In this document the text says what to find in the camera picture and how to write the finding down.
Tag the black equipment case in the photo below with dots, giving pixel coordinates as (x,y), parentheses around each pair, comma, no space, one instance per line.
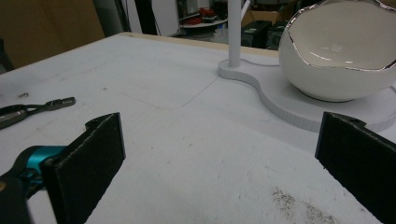
(256,33)

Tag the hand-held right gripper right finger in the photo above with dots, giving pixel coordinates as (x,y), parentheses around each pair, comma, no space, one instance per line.
(358,155)

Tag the white bowl with silver rim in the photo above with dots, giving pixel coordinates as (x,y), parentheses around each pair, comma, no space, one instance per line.
(314,77)

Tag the brown cardboard box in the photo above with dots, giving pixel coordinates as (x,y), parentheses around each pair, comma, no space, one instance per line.
(261,16)

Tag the grey metal post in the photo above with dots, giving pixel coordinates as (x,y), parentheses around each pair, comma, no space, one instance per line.
(109,15)

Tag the round white shelf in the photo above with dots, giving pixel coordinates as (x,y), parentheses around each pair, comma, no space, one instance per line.
(204,24)

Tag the black metal clip tool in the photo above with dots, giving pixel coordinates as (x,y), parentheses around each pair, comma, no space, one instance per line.
(31,110)

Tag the brown wooden board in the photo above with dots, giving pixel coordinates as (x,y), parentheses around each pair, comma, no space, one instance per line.
(46,28)

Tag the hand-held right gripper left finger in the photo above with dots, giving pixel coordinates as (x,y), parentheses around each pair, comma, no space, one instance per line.
(84,168)

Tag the red object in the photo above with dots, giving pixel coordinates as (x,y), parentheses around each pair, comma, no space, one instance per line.
(206,11)

